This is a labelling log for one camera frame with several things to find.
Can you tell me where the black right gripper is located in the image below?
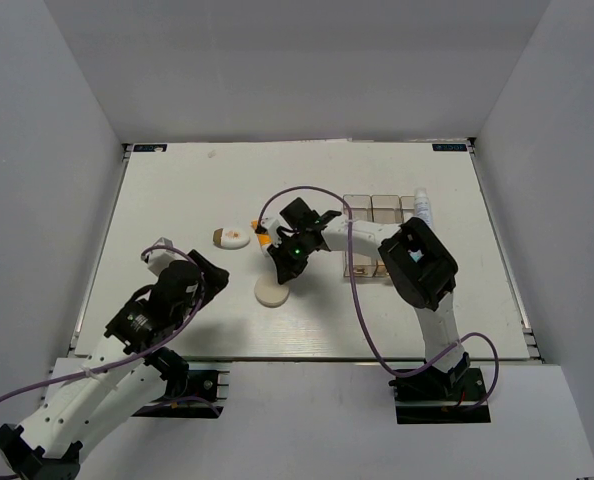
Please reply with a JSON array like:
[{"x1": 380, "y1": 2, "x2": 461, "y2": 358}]
[{"x1": 268, "y1": 232, "x2": 313, "y2": 284}]

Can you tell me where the round beige powder puff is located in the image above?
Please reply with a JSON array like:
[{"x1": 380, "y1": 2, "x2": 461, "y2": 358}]
[{"x1": 253, "y1": 274, "x2": 290, "y2": 308}]

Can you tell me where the white spray bottle clear cap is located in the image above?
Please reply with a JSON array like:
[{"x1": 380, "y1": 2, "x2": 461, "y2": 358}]
[{"x1": 413, "y1": 188, "x2": 433, "y2": 228}]

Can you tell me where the pink teal gradient spray bottle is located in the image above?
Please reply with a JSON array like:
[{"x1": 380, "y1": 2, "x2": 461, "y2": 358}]
[{"x1": 410, "y1": 251, "x2": 423, "y2": 262}]

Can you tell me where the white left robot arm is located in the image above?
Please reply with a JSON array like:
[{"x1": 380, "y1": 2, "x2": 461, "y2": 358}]
[{"x1": 0, "y1": 246, "x2": 229, "y2": 479}]

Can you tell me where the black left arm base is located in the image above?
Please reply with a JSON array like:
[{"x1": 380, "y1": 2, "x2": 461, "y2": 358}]
[{"x1": 133, "y1": 365, "x2": 230, "y2": 419}]

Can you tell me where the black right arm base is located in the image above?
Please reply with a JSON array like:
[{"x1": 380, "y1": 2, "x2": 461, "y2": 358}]
[{"x1": 388, "y1": 368, "x2": 491, "y2": 425}]

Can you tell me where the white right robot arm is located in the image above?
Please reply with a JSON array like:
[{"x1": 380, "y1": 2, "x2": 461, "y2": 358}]
[{"x1": 255, "y1": 198, "x2": 470, "y2": 399}]

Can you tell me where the orange cream tube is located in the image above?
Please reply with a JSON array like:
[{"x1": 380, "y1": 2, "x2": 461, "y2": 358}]
[{"x1": 251, "y1": 220, "x2": 272, "y2": 257}]

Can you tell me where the white oval compact bottle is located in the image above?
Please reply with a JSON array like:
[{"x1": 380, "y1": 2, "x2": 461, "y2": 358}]
[{"x1": 212, "y1": 227, "x2": 250, "y2": 250}]

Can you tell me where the clear organizer bin left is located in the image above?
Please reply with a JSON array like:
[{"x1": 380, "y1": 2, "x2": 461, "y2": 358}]
[{"x1": 343, "y1": 194, "x2": 377, "y2": 279}]

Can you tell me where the clear organizer bin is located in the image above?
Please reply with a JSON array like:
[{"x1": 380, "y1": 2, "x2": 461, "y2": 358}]
[
  {"x1": 399, "y1": 196, "x2": 415, "y2": 223},
  {"x1": 343, "y1": 194, "x2": 377, "y2": 279},
  {"x1": 370, "y1": 194, "x2": 403, "y2": 281}
]

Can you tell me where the clear organizer bin middle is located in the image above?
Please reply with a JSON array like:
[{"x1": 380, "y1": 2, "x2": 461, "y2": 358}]
[{"x1": 370, "y1": 194, "x2": 403, "y2": 281}]

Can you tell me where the clear organizer bin right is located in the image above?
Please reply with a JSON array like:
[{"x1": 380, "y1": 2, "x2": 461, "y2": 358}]
[{"x1": 399, "y1": 196, "x2": 415, "y2": 223}]

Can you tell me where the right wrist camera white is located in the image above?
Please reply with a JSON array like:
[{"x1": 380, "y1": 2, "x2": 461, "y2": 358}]
[{"x1": 254, "y1": 216, "x2": 282, "y2": 246}]

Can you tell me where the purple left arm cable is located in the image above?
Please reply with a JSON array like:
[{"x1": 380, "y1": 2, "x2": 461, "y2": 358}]
[{"x1": 0, "y1": 244, "x2": 208, "y2": 479}]

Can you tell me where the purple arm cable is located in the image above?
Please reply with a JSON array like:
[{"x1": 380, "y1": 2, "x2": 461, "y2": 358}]
[
  {"x1": 0, "y1": 244, "x2": 208, "y2": 479},
  {"x1": 256, "y1": 185, "x2": 499, "y2": 409}
]

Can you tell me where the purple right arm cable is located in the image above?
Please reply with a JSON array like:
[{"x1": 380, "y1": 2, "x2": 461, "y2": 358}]
[{"x1": 256, "y1": 185, "x2": 499, "y2": 409}]

